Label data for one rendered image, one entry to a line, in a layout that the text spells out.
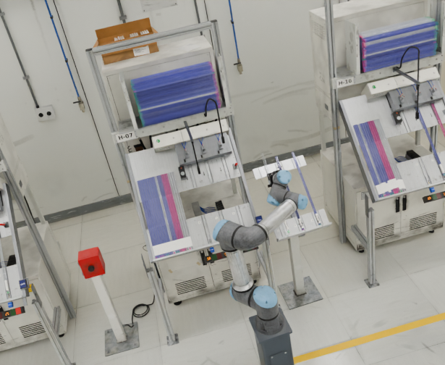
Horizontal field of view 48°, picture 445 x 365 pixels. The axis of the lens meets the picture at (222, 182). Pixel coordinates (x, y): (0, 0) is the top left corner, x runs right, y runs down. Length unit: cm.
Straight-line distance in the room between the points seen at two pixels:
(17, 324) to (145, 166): 143
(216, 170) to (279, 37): 191
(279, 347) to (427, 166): 153
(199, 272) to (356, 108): 156
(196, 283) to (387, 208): 148
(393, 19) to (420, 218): 146
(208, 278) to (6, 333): 145
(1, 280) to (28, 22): 218
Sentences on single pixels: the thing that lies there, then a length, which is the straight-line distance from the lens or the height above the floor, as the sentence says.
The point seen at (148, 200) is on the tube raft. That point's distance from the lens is 316.
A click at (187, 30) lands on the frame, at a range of 306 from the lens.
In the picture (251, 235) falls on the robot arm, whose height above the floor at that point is 117.
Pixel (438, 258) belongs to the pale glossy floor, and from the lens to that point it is 401.
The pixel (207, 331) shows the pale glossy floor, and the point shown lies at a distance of 359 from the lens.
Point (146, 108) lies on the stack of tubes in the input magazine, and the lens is 310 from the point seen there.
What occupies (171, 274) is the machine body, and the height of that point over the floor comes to 32.
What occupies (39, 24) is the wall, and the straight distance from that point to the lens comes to 454.
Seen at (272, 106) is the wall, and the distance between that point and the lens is 495.
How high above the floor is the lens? 261
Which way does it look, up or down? 31 degrees down
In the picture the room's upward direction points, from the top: 12 degrees counter-clockwise
